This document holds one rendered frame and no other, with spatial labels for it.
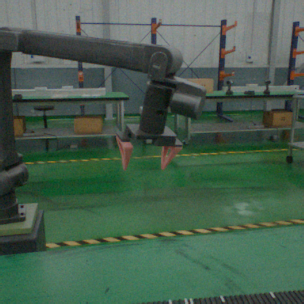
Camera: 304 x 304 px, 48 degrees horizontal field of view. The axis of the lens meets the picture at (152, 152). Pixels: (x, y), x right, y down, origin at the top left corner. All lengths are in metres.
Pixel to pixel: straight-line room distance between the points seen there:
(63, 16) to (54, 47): 7.26
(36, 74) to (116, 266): 7.37
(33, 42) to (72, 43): 0.10
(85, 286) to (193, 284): 0.24
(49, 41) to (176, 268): 0.60
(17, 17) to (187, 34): 3.72
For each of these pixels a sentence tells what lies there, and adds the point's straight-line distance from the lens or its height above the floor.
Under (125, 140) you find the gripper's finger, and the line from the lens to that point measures 0.74.
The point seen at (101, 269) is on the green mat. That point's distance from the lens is 0.86.
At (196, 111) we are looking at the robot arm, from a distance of 0.70.
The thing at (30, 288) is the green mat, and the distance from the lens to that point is 0.83.
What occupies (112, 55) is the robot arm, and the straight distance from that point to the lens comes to 0.76.
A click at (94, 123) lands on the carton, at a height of 0.37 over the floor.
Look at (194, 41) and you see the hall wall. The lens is 8.45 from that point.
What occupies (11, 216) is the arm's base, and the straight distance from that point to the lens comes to 1.09.
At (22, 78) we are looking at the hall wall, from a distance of 8.12.
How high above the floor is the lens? 1.25
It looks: 15 degrees down
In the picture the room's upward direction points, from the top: straight up
